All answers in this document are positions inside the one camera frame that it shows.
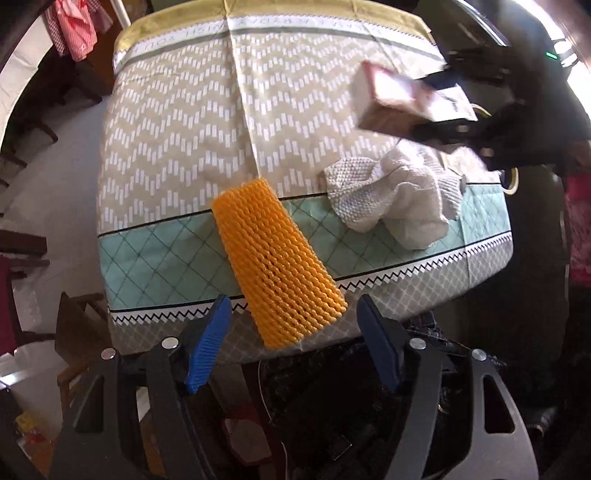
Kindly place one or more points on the white hanging sheet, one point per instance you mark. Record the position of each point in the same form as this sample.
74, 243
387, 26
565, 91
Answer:
18, 60

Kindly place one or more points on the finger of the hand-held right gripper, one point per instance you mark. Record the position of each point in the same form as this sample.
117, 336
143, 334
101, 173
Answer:
445, 83
438, 131

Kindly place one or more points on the red and white milk carton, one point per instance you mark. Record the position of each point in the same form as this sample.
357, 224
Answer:
392, 99

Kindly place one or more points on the white knitted cloth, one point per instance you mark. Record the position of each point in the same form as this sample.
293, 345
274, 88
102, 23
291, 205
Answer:
397, 198

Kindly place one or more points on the black trash bin yellow rim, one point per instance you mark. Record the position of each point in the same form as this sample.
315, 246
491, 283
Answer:
512, 182

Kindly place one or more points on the orange foam fruit net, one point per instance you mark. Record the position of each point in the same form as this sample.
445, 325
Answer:
272, 258

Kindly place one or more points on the dark red cloth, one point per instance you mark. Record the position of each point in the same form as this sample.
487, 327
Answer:
7, 304

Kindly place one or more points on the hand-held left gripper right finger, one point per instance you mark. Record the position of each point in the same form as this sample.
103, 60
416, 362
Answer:
378, 341

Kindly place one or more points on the red checked apron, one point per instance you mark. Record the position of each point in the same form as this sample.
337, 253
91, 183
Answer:
76, 27

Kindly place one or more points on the wooden stool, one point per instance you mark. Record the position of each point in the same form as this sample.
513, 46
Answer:
81, 337

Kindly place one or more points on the person's pink clothing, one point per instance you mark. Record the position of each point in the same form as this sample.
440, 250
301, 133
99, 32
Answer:
579, 226

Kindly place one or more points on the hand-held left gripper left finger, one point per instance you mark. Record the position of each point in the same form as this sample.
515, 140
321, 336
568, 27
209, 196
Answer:
207, 341

